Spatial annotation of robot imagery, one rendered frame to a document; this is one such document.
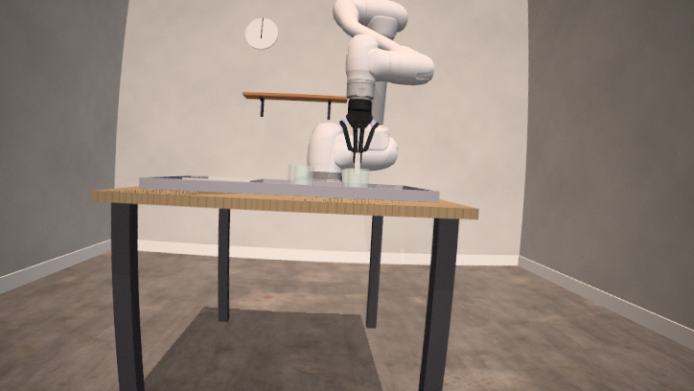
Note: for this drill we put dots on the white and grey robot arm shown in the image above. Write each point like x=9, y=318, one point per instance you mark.
x=369, y=66

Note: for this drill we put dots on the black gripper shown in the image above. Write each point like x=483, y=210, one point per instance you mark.
x=359, y=116

